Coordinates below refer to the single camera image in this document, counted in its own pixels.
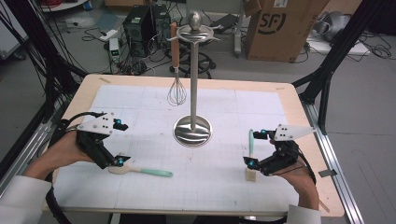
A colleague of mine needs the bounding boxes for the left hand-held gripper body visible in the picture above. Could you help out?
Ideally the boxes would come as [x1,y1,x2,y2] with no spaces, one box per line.
[76,111,119,171]

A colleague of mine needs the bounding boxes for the grey tape piece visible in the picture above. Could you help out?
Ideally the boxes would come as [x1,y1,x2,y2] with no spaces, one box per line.
[318,168,338,178]

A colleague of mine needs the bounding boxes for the black frame stand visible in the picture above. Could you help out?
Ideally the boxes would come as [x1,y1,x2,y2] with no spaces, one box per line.
[0,0,90,122]
[291,0,396,135]

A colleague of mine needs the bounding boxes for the slim black computer tower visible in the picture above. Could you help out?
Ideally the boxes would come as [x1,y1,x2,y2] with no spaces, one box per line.
[151,3,173,49]

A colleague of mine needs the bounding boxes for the white grid mat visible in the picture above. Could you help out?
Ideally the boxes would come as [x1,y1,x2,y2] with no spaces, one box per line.
[50,84,300,210]

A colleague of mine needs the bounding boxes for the small device green display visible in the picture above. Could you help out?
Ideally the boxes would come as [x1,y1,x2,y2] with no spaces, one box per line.
[108,37,121,62]

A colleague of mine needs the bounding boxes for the cream brush green handle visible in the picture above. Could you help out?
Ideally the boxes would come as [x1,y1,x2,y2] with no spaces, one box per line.
[245,129,258,183]

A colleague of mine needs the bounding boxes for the large black computer tower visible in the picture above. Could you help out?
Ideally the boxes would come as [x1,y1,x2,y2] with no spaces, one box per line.
[122,5,155,58]

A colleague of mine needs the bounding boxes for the metal utensil stand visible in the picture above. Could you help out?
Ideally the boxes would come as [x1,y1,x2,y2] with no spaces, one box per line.
[165,10,220,148]

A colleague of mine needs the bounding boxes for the black office chair base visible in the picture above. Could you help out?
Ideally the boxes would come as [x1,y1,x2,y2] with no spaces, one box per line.
[163,46,218,79]

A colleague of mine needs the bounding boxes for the person's left hand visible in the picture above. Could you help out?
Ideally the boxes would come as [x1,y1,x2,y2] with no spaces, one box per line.
[50,132,94,168]

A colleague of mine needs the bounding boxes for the cream spatula green handle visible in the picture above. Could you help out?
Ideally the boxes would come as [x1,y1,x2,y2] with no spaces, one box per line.
[106,164,175,178]

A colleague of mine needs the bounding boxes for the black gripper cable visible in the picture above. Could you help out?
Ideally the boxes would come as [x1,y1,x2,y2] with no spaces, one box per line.
[297,148,318,187]
[45,111,107,224]

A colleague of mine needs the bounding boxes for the black floor cable bundle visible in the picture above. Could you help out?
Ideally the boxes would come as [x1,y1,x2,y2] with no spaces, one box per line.
[358,33,394,61]

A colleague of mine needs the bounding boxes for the person's right hand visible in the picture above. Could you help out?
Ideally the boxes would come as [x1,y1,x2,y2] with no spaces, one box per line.
[276,167,320,208]

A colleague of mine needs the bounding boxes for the white flat board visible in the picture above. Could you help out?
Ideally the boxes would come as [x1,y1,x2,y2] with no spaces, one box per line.
[306,33,372,58]

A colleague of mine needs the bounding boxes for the large printed cardboard box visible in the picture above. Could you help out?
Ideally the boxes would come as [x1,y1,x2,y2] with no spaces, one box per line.
[244,0,331,63]

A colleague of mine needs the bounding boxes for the wooden handled metal whisk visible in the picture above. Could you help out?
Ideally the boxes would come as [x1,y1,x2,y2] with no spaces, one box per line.
[166,21,189,107]

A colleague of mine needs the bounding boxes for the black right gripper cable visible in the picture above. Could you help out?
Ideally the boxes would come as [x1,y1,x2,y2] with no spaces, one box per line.
[297,148,318,187]

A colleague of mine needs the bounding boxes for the white power strip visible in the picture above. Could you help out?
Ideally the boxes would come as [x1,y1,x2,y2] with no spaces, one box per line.
[98,28,120,42]

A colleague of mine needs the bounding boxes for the aluminium rail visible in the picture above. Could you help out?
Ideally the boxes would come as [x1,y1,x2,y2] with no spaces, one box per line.
[0,101,62,200]
[300,101,365,224]

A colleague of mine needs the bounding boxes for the white stand leg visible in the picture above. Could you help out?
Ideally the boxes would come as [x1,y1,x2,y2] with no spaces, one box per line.
[233,0,246,58]

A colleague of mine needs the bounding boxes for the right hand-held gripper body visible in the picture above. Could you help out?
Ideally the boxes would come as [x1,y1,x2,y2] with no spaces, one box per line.
[259,123,317,177]

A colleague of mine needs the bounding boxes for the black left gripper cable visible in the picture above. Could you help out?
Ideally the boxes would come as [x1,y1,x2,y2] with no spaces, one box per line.
[45,111,107,224]

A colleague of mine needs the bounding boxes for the silver grey bag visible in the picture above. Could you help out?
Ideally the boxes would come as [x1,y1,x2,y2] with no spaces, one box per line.
[312,10,353,44]

